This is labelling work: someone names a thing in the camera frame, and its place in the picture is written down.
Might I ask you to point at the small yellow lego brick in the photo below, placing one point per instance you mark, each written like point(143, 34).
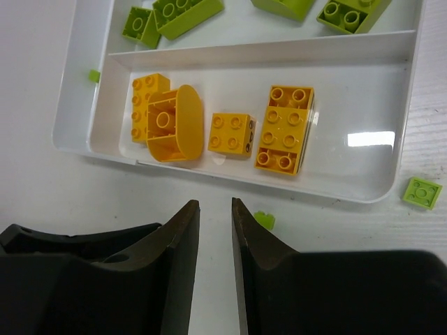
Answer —
point(232, 134)

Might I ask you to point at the long yellow lego brick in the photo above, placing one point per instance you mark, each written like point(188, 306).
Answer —
point(143, 88)

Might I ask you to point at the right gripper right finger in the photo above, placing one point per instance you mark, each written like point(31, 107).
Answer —
point(283, 291)

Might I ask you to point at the small green lego chip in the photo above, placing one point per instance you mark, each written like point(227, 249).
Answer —
point(265, 220)

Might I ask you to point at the long green lego brick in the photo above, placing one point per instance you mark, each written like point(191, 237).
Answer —
point(174, 18)

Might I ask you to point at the green lego brick with studs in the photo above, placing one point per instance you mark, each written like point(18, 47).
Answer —
point(352, 16)

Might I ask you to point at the small green lego piece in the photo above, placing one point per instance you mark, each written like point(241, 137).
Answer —
point(422, 193)

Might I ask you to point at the yellow rounded lego brick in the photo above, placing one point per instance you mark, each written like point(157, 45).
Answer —
point(175, 125)

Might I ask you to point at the small green lego stud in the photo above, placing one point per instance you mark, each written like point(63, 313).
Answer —
point(94, 76)

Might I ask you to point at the sloped green lego brick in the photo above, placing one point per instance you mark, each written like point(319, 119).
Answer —
point(296, 10)

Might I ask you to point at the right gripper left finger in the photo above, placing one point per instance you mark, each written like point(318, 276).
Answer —
point(132, 281)

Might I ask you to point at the white divided sorting tray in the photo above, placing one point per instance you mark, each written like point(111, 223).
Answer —
point(362, 87)

